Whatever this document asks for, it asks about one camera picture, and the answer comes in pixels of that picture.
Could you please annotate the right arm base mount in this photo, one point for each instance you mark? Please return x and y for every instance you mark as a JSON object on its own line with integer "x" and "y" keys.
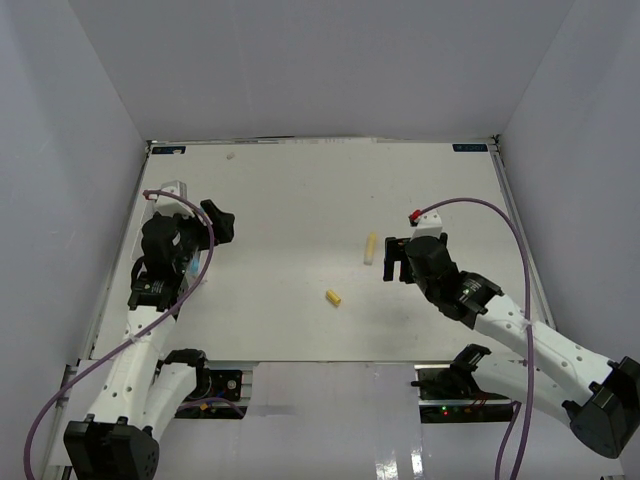
{"x": 449, "y": 394}

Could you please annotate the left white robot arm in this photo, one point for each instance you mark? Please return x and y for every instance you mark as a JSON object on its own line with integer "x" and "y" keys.
{"x": 119, "y": 438}

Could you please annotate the small yellow cylinder eraser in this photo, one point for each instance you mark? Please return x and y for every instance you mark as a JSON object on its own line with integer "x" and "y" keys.
{"x": 333, "y": 298}

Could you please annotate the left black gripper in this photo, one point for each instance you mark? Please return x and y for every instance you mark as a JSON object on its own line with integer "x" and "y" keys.
{"x": 222, "y": 225}

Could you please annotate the light blue eraser case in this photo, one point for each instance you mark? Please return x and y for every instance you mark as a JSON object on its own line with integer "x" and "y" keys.
{"x": 195, "y": 265}

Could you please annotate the yellow glue stick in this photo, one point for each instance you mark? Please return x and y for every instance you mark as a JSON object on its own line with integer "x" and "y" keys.
{"x": 370, "y": 248}

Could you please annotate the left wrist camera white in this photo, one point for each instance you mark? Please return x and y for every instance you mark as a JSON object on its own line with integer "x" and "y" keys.
{"x": 169, "y": 205}

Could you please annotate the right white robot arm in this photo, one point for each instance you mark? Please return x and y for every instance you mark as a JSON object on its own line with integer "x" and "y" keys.
{"x": 596, "y": 397}

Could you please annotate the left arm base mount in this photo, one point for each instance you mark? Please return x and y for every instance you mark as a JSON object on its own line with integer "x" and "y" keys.
{"x": 224, "y": 396}

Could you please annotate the blue logo sticker right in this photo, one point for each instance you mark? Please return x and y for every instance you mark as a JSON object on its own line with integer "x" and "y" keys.
{"x": 470, "y": 147}

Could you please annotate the white compartment organizer box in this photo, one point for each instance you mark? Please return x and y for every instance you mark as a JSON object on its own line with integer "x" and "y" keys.
{"x": 171, "y": 243}

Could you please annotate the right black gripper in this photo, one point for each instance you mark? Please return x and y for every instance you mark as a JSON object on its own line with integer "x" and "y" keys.
{"x": 394, "y": 251}

